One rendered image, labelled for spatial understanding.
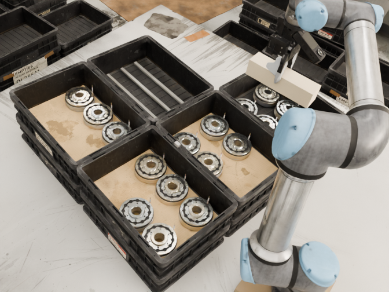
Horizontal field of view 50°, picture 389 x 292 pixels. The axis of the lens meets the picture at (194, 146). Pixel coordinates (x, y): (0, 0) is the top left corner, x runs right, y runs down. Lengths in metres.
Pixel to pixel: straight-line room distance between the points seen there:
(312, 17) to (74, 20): 1.94
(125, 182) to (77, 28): 1.58
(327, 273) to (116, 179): 0.68
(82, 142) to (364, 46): 0.92
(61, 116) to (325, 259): 0.99
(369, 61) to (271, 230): 0.46
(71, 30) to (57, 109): 1.22
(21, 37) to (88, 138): 1.16
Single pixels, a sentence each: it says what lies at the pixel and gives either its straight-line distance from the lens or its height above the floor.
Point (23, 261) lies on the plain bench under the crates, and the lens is 1.41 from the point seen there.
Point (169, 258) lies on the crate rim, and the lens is 1.12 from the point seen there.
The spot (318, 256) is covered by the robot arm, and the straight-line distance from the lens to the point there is 1.19.
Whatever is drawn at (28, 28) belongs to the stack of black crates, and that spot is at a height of 0.49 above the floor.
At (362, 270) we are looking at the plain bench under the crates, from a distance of 1.55.
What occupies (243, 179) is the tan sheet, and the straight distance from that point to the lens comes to 1.42.
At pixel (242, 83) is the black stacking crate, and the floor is 0.89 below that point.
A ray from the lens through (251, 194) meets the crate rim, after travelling 1.27.
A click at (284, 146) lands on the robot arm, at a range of 0.88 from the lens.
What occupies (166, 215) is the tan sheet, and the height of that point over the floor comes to 0.83.
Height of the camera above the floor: 1.94
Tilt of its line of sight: 49 degrees down
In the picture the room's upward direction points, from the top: 11 degrees clockwise
